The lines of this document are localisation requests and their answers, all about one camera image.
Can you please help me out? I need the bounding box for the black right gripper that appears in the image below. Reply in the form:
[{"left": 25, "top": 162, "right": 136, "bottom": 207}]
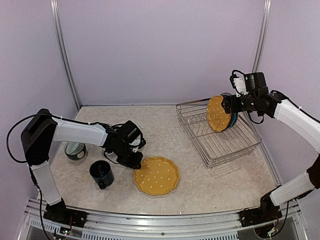
[{"left": 221, "top": 93, "right": 258, "bottom": 114}]

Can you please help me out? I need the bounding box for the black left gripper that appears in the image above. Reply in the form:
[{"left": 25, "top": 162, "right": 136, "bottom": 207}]
[{"left": 111, "top": 143, "right": 144, "bottom": 170}]

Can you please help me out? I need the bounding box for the blue polka dot plate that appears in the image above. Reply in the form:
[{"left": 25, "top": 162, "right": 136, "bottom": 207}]
[{"left": 223, "top": 92, "right": 238, "bottom": 129}]

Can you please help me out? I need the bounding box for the yellow polka dot plate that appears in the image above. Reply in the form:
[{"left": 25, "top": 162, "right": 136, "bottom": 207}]
[
  {"left": 133, "top": 156, "right": 180, "bottom": 196},
  {"left": 206, "top": 95, "right": 232, "bottom": 132}
]

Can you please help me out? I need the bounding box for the metal wire dish rack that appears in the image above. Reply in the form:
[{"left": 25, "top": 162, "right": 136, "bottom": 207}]
[{"left": 176, "top": 98, "right": 262, "bottom": 169}]

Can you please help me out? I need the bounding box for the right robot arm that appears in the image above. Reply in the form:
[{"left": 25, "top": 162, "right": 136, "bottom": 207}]
[{"left": 221, "top": 90, "right": 320, "bottom": 222}]

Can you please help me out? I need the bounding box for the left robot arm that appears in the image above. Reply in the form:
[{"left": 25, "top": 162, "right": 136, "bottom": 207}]
[{"left": 21, "top": 108, "right": 146, "bottom": 223}]

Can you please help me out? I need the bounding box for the dark blue ceramic mug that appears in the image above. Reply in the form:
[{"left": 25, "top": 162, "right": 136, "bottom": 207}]
[{"left": 89, "top": 160, "right": 115, "bottom": 190}]

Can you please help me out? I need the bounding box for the dark bowl pale blue inside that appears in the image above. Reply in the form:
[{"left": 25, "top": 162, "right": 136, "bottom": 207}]
[{"left": 63, "top": 142, "right": 87, "bottom": 161}]

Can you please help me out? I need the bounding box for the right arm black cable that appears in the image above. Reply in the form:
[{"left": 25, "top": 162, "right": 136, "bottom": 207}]
[{"left": 247, "top": 109, "right": 265, "bottom": 125}]

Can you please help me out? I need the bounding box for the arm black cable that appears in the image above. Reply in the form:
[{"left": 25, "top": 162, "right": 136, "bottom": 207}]
[
  {"left": 247, "top": 109, "right": 265, "bottom": 125},
  {"left": 6, "top": 113, "right": 53, "bottom": 165}
]

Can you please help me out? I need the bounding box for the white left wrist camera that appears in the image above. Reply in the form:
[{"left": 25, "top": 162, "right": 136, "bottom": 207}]
[{"left": 130, "top": 139, "right": 146, "bottom": 153}]

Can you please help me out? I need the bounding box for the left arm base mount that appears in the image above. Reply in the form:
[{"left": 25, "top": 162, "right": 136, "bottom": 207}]
[{"left": 43, "top": 199, "right": 88, "bottom": 228}]

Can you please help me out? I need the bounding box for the front aluminium rail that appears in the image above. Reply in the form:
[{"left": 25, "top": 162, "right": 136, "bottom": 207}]
[{"left": 14, "top": 199, "right": 308, "bottom": 240}]

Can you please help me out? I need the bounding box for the right aluminium frame post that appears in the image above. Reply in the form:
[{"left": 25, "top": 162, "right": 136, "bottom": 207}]
[{"left": 251, "top": 0, "right": 272, "bottom": 72}]

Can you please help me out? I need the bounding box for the aluminium frame post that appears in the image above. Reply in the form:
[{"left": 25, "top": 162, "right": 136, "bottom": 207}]
[
  {"left": 50, "top": 0, "right": 82, "bottom": 111},
  {"left": 251, "top": 0, "right": 272, "bottom": 72}
]

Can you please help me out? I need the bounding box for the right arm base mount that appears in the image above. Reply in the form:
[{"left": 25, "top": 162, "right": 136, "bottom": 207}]
[{"left": 239, "top": 193, "right": 283, "bottom": 227}]

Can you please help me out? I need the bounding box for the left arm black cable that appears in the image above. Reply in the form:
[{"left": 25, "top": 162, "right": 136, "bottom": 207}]
[{"left": 6, "top": 113, "right": 53, "bottom": 165}]

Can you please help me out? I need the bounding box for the left aluminium frame post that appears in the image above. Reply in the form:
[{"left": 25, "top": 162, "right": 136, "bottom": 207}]
[{"left": 50, "top": 0, "right": 82, "bottom": 111}]

